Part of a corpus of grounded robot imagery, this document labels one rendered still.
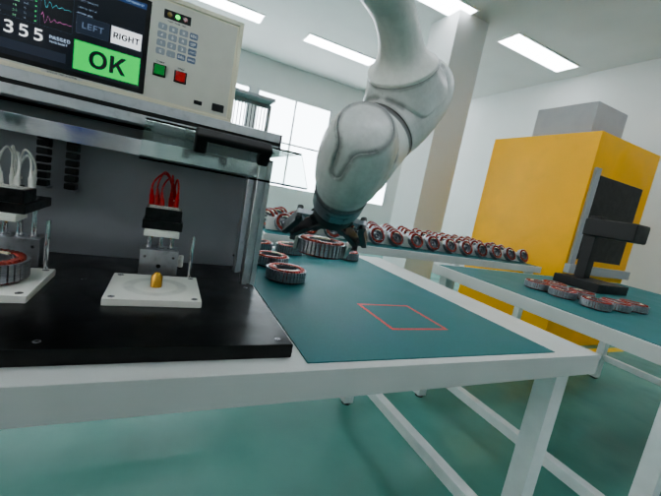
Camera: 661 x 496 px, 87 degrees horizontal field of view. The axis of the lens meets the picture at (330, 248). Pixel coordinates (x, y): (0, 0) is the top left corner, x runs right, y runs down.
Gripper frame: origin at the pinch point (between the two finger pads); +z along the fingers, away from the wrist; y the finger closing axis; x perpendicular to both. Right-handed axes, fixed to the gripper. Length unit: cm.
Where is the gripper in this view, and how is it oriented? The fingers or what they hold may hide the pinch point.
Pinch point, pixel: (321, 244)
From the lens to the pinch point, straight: 80.6
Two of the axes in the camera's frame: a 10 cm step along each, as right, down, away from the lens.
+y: 9.8, 1.9, 1.0
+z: -1.6, 3.5, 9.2
